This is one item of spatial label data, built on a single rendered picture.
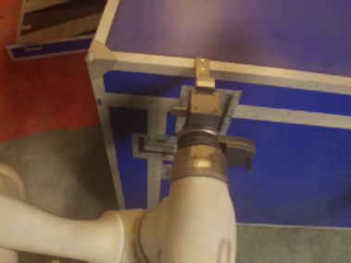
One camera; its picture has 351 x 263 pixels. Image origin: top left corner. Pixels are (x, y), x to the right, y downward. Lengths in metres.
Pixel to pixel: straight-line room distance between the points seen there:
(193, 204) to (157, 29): 0.40
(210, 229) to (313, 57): 0.45
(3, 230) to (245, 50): 0.53
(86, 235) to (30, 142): 1.44
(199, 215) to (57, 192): 1.32
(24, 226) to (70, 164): 1.35
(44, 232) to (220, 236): 0.22
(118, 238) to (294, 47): 0.53
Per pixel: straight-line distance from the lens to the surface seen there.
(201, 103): 0.45
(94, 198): 1.58
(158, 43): 0.61
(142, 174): 0.94
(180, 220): 0.38
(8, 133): 1.94
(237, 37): 0.66
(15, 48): 2.32
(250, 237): 1.58
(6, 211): 0.34
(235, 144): 0.46
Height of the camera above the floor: 1.44
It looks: 54 degrees down
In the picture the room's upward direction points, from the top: 8 degrees clockwise
